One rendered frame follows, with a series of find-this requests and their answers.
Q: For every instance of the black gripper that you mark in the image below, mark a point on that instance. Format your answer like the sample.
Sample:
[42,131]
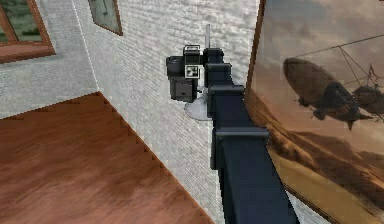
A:
[180,85]

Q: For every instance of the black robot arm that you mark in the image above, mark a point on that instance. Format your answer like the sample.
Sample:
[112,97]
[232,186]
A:
[243,160]

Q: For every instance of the brown framed airship picture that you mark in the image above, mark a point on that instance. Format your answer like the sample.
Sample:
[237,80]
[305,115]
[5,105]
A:
[320,110]

